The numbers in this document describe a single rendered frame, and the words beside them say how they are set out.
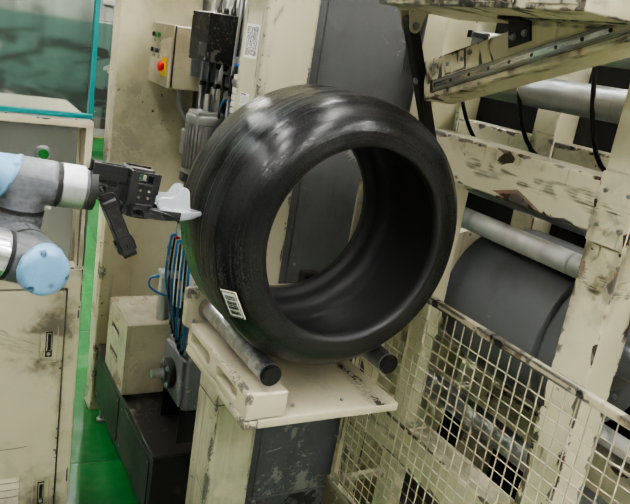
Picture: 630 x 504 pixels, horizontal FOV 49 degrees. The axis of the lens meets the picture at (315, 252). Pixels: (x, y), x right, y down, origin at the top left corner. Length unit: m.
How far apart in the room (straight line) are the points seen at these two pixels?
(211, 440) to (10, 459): 0.54
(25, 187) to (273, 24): 0.68
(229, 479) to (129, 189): 0.99
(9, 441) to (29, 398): 0.13
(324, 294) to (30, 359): 0.77
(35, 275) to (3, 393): 0.92
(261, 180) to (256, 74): 0.43
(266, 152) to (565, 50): 0.59
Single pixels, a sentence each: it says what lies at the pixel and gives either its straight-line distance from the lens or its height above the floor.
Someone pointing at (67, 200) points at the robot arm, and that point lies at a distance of 1.22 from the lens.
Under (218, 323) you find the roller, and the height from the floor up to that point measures 0.91.
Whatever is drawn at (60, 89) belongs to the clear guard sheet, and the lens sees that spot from 1.78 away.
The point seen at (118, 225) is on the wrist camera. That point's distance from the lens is 1.26.
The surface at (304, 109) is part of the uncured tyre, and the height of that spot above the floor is 1.41.
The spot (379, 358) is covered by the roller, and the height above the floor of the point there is 0.91.
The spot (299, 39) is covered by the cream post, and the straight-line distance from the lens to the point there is 1.63.
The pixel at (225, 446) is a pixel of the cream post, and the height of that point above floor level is 0.50.
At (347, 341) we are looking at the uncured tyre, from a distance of 1.42.
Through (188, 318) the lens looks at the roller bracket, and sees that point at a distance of 1.65.
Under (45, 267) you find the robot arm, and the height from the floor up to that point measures 1.15.
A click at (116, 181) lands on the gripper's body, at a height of 1.25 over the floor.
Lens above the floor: 1.52
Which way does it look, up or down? 16 degrees down
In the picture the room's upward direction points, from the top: 9 degrees clockwise
